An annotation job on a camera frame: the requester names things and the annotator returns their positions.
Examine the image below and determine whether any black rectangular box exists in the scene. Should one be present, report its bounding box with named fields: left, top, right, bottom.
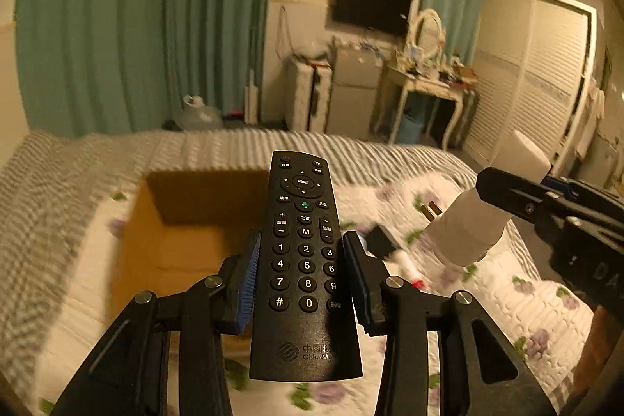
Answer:
left=365, top=224, right=402, bottom=260

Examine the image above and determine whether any white power adapter plug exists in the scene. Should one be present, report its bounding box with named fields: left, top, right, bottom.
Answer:
left=425, top=130, right=551, bottom=267

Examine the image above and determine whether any black TV remote control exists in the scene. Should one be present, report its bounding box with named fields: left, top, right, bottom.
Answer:
left=250, top=151, right=363, bottom=382

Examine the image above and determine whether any white tube red cap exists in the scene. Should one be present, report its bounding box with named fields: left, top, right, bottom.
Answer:
left=385, top=249, right=427, bottom=290

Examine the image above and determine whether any floral white quilt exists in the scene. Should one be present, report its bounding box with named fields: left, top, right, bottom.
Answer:
left=28, top=171, right=597, bottom=416

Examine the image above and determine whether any blue waste basket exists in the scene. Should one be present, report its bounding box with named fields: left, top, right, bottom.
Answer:
left=395, top=110, right=425, bottom=145

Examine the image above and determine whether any white dressing table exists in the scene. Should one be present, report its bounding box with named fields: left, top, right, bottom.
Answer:
left=385, top=67, right=470, bottom=151

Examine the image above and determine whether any white louvred wardrobe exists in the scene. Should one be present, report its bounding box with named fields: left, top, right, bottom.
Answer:
left=464, top=0, right=599, bottom=175

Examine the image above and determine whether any brown cardboard box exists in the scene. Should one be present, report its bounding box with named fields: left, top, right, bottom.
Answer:
left=108, top=169, right=269, bottom=319

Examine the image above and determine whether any white oval vanity mirror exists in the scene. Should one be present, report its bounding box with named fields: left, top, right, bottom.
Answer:
left=406, top=9, right=446, bottom=63

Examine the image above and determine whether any grey checked bed sheet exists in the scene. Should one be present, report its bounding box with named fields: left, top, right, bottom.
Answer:
left=1, top=129, right=476, bottom=399

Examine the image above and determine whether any silver mini fridge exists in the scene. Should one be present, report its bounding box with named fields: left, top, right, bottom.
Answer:
left=326, top=48, right=384, bottom=139

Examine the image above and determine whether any white suitcase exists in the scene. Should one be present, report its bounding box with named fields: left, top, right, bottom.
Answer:
left=285, top=57, right=333, bottom=133

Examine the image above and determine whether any clear water jug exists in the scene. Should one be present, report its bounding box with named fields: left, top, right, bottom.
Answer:
left=177, top=95, right=223, bottom=131

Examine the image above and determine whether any large teal curtain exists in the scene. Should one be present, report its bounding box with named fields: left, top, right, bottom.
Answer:
left=15, top=0, right=266, bottom=137

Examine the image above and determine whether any white mop leaning on wall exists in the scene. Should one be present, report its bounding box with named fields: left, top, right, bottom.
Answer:
left=244, top=69, right=258, bottom=126

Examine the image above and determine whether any black wall television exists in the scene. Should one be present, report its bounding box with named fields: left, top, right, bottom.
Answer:
left=332, top=0, right=411, bottom=37

